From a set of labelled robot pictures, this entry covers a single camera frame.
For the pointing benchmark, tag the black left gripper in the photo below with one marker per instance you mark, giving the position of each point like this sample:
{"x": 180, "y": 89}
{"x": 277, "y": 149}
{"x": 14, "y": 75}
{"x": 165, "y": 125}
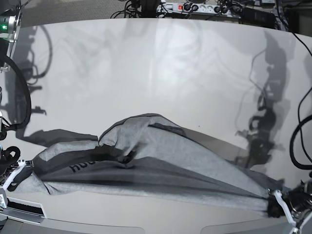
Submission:
{"x": 298, "y": 201}

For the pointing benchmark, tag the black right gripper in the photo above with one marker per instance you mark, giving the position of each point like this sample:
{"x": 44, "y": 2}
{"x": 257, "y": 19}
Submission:
{"x": 8, "y": 158}

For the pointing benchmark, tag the grey t-shirt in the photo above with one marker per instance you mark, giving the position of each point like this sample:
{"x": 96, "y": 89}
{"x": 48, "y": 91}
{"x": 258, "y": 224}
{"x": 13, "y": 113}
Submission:
{"x": 147, "y": 156}

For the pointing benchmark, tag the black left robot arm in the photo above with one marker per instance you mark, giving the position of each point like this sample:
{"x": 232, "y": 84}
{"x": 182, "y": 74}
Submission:
{"x": 276, "y": 84}

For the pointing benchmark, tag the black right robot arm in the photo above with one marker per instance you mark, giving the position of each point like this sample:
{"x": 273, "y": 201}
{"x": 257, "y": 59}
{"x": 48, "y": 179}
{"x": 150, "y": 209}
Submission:
{"x": 10, "y": 23}

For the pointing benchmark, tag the black power adapter box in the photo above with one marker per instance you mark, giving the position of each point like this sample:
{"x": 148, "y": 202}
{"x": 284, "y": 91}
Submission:
{"x": 257, "y": 17}

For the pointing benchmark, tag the white power strip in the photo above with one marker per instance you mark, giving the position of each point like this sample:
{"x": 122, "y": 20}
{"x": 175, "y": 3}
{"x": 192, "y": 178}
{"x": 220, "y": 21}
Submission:
{"x": 190, "y": 8}

